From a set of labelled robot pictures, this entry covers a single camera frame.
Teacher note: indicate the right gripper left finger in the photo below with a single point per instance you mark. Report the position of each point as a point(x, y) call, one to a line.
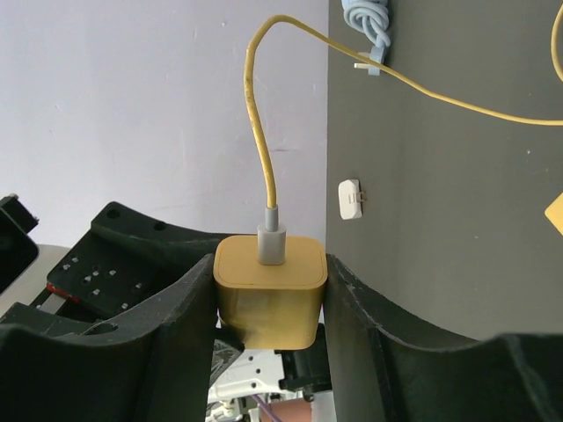
point(152, 362)

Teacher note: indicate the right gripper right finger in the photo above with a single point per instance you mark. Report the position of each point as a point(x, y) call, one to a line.
point(387, 364)

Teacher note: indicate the yellow charger with cable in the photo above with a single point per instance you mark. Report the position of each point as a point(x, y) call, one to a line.
point(271, 307)

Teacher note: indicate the white plug adapter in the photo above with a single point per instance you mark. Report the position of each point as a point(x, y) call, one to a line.
point(350, 196)

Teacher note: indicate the yellow two-port USB charger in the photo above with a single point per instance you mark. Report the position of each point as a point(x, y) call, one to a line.
point(554, 213)

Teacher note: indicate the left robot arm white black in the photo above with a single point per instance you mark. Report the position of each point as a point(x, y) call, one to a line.
point(124, 258)

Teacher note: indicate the light blue round power strip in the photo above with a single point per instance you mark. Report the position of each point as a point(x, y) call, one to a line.
point(372, 19)

